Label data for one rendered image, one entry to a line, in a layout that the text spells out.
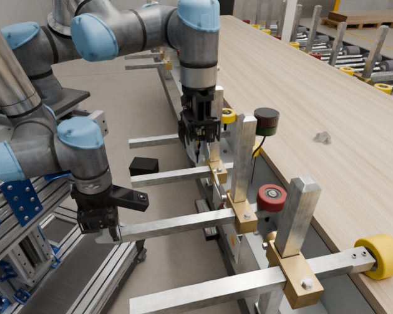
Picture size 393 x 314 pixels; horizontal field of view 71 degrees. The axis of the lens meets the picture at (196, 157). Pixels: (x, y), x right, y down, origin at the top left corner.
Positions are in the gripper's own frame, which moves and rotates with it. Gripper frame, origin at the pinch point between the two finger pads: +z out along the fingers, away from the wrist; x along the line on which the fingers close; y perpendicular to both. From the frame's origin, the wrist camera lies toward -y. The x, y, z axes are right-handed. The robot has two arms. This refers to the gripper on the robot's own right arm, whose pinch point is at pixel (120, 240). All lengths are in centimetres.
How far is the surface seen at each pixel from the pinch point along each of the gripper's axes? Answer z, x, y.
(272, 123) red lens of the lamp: -29.8, -1.0, -38.8
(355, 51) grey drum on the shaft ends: 0, -145, -186
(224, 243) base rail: 12.6, -1.6, -30.3
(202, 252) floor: 83, -48, -35
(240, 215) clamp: -4.4, 2.5, -32.3
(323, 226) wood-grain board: -7, 13, -50
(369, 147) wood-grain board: -7, -14, -86
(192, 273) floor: 83, -35, -26
